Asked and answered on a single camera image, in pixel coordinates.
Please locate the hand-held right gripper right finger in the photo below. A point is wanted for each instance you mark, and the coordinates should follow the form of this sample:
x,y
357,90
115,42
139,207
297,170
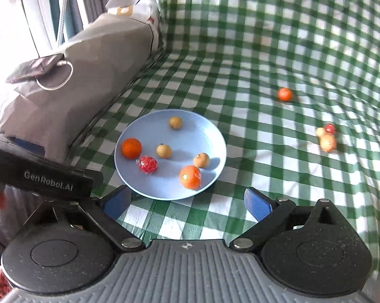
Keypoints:
x,y
258,203

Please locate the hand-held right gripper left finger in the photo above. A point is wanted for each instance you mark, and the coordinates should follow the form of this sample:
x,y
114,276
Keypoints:
x,y
117,200

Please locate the red netted fruit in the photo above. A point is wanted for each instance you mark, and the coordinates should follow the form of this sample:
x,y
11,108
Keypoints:
x,y
330,128
147,164

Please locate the orange tangerine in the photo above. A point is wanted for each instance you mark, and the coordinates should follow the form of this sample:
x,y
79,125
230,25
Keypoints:
x,y
285,94
190,177
131,148

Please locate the beige longan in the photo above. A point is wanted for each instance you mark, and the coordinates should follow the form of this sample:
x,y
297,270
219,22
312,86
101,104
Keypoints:
x,y
175,122
164,151
320,131
201,160

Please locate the light blue plate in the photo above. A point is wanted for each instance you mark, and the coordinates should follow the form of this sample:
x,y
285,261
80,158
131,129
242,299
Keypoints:
x,y
174,139

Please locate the yellow-orange peach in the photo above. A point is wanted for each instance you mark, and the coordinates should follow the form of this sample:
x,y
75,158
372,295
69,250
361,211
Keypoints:
x,y
328,142

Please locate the grey cushion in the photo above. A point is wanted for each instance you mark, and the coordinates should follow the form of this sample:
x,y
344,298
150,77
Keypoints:
x,y
82,79

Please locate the black smartphone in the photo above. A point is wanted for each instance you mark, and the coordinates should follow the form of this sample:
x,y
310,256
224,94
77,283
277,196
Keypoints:
x,y
35,68

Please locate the green checkered cloth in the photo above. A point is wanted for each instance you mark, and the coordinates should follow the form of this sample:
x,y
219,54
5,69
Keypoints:
x,y
272,53

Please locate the white printed pillow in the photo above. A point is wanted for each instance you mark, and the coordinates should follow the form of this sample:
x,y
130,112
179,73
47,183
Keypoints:
x,y
139,0

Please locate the white window frame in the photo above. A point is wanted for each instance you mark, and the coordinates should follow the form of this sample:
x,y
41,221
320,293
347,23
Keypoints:
x,y
92,3

